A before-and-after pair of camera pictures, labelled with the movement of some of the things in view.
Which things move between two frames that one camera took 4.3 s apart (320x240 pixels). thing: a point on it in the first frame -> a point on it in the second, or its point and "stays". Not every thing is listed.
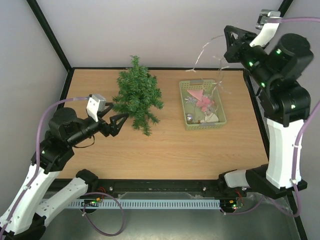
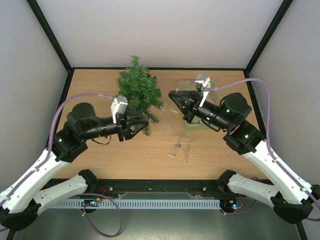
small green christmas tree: x=138 y=95 stays
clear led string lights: x=221 y=68 -> x=186 y=139
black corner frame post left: x=50 y=34 stays
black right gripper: x=238 y=49 -> x=192 y=106
